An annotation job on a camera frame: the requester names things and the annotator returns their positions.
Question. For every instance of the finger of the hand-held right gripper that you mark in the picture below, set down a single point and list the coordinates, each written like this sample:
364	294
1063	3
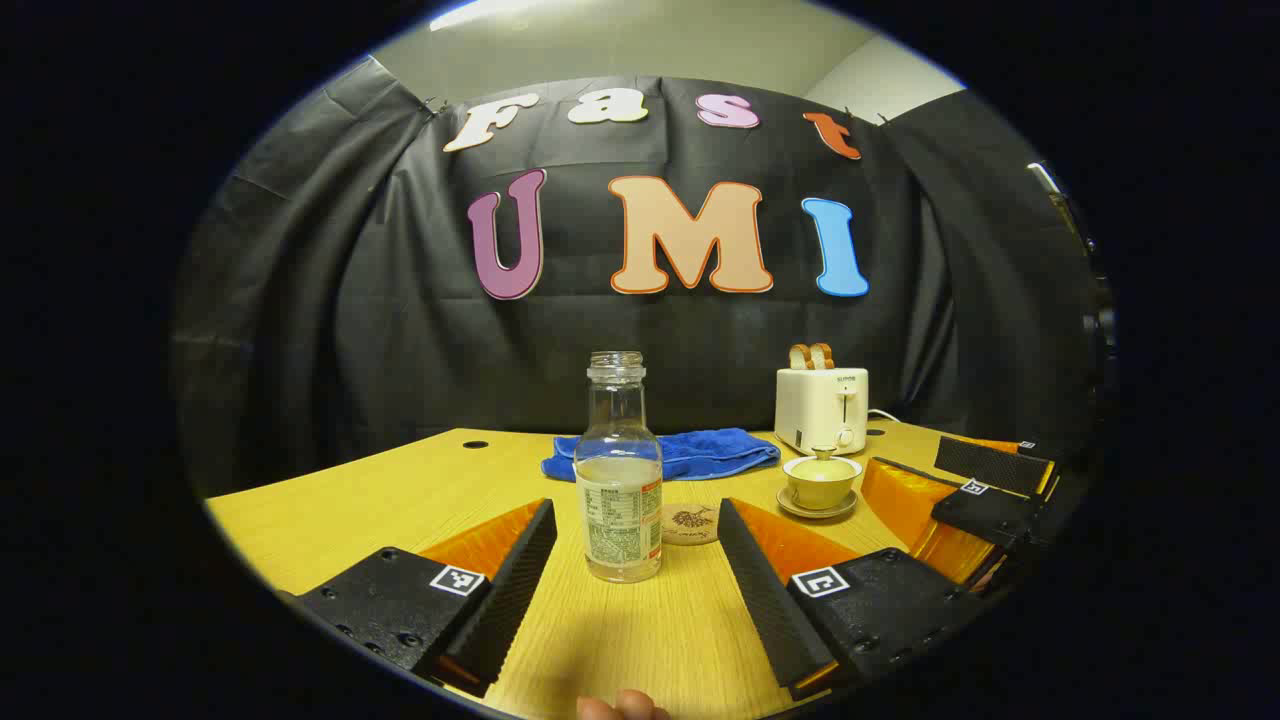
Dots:
985	515
995	465

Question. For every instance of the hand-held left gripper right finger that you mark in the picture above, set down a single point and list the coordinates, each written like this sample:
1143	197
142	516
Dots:
765	600

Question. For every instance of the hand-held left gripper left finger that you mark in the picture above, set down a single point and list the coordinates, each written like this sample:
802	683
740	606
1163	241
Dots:
505	600

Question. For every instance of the round cork coaster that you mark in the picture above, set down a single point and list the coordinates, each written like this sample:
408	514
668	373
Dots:
690	525

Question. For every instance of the cream ceramic teacup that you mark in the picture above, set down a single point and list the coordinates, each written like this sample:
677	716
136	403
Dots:
820	492

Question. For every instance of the clear glass water bottle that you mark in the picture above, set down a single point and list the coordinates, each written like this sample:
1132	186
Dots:
618	500

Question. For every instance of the cream ceramic saucer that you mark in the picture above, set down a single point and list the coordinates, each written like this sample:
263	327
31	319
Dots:
818	513

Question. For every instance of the blue towel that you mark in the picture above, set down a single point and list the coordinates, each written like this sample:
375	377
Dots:
700	452

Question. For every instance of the white toaster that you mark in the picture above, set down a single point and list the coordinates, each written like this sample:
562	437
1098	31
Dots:
815	410

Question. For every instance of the toast slice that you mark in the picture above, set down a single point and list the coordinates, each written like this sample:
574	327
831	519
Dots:
822	356
799	357

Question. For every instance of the dark metal stand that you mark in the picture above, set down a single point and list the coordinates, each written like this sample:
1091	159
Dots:
1085	260

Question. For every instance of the black backdrop cloth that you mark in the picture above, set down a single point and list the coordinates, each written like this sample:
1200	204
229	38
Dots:
400	330

